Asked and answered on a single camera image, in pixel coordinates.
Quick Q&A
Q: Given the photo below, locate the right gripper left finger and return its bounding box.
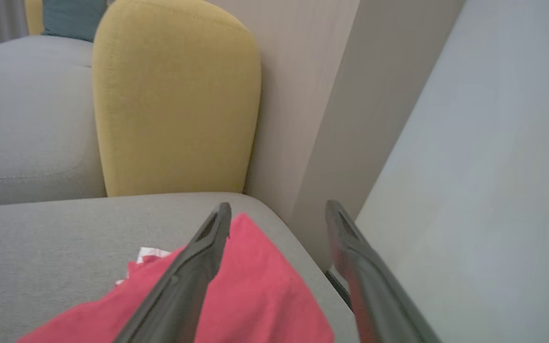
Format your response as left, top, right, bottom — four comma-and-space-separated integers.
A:
112, 202, 233, 343

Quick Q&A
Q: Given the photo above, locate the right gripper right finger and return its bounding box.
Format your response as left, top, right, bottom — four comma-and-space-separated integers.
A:
325, 200, 442, 343

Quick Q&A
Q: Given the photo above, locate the red white basketball jersey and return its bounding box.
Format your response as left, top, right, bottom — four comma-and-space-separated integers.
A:
16, 213, 336, 343

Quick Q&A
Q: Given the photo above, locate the big yellow sofa backrest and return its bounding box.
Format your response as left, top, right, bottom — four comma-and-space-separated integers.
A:
91, 0, 262, 197

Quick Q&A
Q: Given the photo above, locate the long grey sofa seat cushion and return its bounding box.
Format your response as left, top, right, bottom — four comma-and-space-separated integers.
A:
0, 35, 108, 208

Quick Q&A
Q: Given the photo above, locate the teal pillow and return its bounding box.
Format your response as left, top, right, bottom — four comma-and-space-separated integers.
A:
41, 0, 109, 43

